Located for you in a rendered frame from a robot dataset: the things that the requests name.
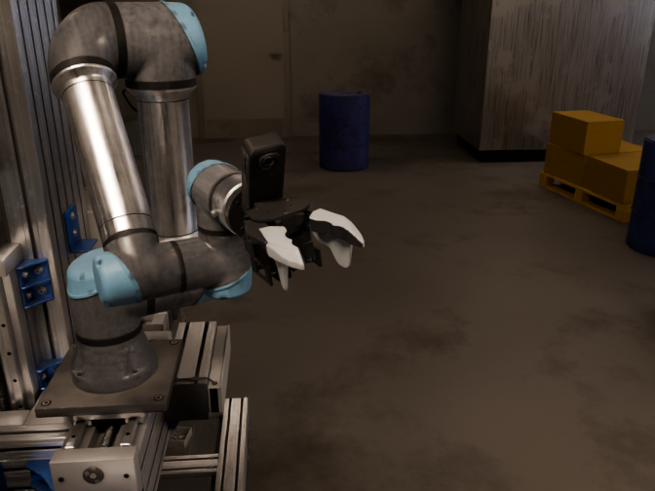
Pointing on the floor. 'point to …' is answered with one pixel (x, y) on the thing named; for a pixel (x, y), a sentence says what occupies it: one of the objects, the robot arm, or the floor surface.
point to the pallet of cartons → (592, 161)
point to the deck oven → (546, 69)
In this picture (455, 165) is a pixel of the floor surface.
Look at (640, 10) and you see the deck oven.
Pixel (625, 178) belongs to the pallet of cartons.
